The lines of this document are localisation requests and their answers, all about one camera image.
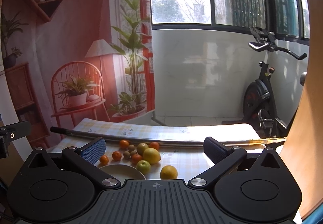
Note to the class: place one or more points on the brown kiwi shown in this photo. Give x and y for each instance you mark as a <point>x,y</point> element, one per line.
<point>126,155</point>
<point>131,148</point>

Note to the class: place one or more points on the long metal pole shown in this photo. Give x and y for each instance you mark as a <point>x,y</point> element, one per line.
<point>230,135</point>

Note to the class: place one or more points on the plaid floral tablecloth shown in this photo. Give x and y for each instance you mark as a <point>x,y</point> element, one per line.
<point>180,147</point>

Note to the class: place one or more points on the large orange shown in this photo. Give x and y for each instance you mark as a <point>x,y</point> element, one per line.
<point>168,173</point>

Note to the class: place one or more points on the printed room backdrop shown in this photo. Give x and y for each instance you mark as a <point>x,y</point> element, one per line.
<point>66,60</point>

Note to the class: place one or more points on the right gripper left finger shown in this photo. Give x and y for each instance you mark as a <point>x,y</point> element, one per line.
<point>82,160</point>

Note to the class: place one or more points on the yellow-green citrus fruit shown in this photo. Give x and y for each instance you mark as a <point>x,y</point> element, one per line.
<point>141,148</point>

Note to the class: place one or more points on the black exercise bike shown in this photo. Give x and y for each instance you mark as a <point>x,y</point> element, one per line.
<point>259,107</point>

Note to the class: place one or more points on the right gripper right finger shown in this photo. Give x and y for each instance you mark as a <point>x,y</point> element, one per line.
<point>225,159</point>

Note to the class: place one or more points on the mandarin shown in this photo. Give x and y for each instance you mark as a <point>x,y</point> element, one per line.
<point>117,156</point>
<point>124,144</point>
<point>154,145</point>
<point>104,160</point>
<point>136,158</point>

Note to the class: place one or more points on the green apple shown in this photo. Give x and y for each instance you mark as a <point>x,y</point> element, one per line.
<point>143,166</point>

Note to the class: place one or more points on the large yellow lemon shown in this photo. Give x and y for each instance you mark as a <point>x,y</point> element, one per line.
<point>151,155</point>

